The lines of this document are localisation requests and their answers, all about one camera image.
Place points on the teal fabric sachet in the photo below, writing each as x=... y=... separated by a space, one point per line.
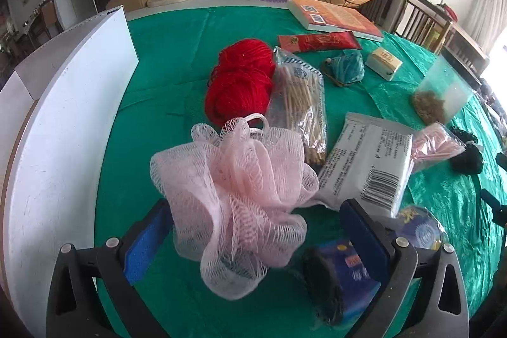
x=344 y=66

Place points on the bag of wooden chopsticks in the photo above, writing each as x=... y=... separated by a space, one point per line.
x=301 y=104

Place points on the white barcode packet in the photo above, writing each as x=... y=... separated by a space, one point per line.
x=364 y=160

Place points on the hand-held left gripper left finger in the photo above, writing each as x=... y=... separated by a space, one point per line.
x=146 y=243

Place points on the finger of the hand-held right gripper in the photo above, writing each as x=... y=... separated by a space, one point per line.
x=502 y=160
x=497 y=209

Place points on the pink plastic packet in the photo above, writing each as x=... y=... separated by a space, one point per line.
x=431 y=146

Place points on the clear plastic jar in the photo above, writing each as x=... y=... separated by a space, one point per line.
x=443 y=92

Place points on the small cream box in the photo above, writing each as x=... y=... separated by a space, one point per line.
x=382 y=61

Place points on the orange book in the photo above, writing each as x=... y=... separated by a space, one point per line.
x=336 y=15

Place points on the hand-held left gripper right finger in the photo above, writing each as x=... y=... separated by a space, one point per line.
x=364 y=239

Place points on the dark wooden chair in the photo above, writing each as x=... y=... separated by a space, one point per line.
x=420 y=19

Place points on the red yarn ball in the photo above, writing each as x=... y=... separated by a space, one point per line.
x=237 y=84

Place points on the black fluffy pompom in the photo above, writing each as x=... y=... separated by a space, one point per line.
x=467 y=160
x=323 y=282

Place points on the pink mesh bath loofah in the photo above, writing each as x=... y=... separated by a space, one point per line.
x=237 y=195

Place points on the red snack packet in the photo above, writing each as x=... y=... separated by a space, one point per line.
x=317 y=42

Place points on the round blue yellow packet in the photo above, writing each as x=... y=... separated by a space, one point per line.
x=420 y=229

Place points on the green tablecloth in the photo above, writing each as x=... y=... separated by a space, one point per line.
x=166 y=84

